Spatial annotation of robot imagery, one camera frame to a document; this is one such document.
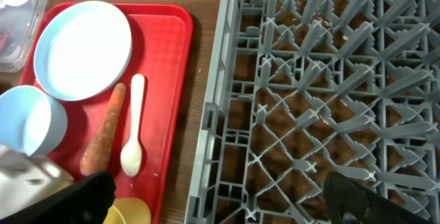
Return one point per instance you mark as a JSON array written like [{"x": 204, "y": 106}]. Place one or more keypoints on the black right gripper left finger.
[{"x": 86, "y": 201}]

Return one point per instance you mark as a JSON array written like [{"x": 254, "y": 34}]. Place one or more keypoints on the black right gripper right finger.
[{"x": 349, "y": 202}]

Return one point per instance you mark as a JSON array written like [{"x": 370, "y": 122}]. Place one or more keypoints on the yellow plastic cup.
[{"x": 128, "y": 211}]

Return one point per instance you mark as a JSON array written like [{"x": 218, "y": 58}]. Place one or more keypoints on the orange carrot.
[{"x": 97, "y": 155}]

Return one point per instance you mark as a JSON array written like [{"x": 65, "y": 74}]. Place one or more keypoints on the small light blue bowl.
[{"x": 32, "y": 122}]

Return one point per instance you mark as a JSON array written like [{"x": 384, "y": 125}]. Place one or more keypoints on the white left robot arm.
[{"x": 27, "y": 180}]

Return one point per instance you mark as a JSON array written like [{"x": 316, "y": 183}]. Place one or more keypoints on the grey dishwasher rack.
[{"x": 301, "y": 88}]

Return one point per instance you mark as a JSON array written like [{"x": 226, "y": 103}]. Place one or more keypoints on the clear plastic waste bin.
[{"x": 20, "y": 19}]

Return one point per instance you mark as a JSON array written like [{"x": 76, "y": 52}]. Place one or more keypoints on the white plastic spoon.
[{"x": 131, "y": 155}]

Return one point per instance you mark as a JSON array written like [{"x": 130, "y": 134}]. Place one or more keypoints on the large light blue plate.
[{"x": 83, "y": 51}]

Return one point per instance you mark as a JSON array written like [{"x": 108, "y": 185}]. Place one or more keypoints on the red plastic tray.
[{"x": 161, "y": 36}]

